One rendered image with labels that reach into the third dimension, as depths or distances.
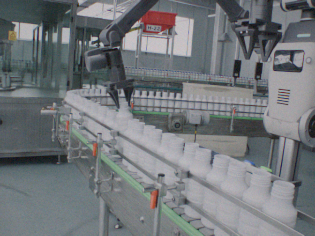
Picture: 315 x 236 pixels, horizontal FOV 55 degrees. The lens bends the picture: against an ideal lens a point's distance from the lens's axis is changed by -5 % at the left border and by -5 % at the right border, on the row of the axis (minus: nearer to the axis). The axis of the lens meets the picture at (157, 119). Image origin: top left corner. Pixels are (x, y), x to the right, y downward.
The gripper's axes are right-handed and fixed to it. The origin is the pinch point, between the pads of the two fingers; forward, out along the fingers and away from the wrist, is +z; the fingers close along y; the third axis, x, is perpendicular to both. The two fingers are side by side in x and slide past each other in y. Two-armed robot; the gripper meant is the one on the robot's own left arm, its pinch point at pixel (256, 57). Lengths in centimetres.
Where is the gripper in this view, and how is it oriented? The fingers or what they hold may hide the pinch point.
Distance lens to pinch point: 84.4
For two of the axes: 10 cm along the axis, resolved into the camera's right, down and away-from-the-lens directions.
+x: -4.6, -1.7, 8.7
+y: 8.8, 0.0, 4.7
